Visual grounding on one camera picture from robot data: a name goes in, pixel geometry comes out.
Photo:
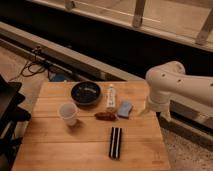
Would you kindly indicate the translucent plastic cup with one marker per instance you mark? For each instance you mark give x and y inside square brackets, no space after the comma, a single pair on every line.
[68,112]

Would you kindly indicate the brown food piece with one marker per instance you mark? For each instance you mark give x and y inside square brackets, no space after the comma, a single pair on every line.
[106,116]

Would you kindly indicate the blue object on floor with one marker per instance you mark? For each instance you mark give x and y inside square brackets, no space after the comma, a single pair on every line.
[57,78]

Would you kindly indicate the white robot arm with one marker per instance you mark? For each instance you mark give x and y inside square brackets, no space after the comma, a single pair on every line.
[169,78]

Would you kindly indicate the dark round bowl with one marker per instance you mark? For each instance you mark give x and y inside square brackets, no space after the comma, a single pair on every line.
[86,93]

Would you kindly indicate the blue sponge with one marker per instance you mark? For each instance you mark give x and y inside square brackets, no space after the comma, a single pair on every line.
[124,109]

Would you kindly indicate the white tube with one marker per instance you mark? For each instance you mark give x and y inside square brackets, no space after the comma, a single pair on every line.
[111,98]

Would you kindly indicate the black chair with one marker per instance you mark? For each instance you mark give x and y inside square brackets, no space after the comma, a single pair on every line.
[10,115]

